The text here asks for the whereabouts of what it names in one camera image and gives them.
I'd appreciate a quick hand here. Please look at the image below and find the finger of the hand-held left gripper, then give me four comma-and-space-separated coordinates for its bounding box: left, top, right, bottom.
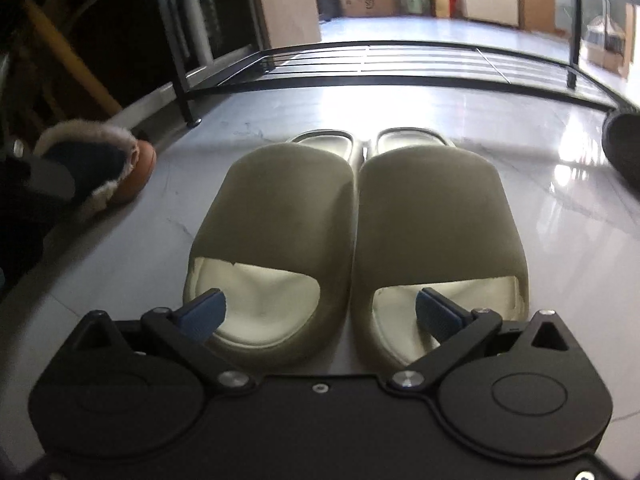
10, 140, 77, 207

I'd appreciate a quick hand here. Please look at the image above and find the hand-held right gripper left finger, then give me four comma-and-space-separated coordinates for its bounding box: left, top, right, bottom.
74, 287, 257, 395

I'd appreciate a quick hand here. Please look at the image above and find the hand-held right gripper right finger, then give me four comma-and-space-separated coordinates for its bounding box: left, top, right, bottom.
390, 287, 572, 392

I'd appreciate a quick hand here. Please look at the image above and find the olive foam slide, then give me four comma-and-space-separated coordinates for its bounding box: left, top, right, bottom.
182, 129, 357, 367
350, 127, 531, 376

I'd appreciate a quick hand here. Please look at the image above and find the black metal shoe rack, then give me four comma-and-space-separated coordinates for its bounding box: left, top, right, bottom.
155, 0, 640, 128

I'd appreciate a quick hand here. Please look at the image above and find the black shoe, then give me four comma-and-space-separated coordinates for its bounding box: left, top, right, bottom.
602, 107, 640, 188

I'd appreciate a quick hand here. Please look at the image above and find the person's left leg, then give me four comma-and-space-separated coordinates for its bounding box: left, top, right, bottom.
45, 144, 128, 201

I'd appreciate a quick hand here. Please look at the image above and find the brown fur-lined slipper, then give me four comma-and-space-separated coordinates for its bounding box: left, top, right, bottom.
32, 119, 158, 218

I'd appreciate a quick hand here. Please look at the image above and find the yellow wooden leg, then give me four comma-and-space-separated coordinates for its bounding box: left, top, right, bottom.
20, 0, 124, 113

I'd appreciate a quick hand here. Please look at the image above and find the white pipe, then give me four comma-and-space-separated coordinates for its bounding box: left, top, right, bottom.
179, 0, 215, 68

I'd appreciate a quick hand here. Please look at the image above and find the wooden board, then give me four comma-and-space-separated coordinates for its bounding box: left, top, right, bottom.
257, 0, 322, 50

